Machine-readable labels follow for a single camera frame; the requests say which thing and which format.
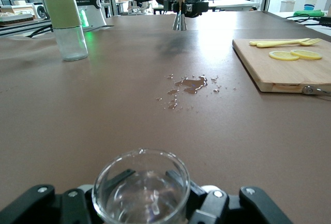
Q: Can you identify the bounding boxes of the white blue bucket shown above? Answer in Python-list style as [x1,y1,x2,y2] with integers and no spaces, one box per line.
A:
[304,0,319,11]

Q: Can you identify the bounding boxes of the green sleeved glass bottle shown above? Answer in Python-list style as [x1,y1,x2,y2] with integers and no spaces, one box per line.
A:
[40,0,89,62]

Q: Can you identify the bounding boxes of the white table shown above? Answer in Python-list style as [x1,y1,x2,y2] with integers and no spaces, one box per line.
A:
[206,0,259,12]

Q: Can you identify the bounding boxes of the steel jigger measuring cup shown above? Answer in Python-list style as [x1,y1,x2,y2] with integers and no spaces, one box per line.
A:
[171,0,192,32]

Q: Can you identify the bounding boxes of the green cloth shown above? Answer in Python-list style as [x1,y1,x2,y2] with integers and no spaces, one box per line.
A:
[293,9,325,18]

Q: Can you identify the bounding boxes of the wooden cutting board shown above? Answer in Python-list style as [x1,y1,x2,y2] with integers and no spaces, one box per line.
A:
[232,38,331,97]

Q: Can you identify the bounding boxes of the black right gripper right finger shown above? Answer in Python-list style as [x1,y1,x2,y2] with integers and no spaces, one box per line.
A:
[186,182,293,224]

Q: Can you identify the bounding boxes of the brown table cover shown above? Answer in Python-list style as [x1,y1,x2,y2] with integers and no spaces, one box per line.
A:
[0,10,331,224]

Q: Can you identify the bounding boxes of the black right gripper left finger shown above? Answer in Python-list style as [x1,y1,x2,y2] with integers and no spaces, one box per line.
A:
[0,184,103,224]

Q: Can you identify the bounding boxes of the yellow plastic fork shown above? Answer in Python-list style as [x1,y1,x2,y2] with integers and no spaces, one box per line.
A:
[257,38,323,48]

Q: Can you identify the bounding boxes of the spilled liquid puddle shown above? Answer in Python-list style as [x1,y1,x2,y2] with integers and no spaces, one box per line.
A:
[155,73,237,113]

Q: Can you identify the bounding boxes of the lemon slice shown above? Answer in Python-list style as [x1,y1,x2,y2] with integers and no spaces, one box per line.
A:
[290,49,323,61]
[268,51,300,62]

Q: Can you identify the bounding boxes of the white bin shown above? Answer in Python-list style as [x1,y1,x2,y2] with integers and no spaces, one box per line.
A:
[280,0,295,12]

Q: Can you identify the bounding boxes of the small clear glass cup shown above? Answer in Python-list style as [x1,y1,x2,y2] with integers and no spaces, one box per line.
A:
[92,148,191,224]

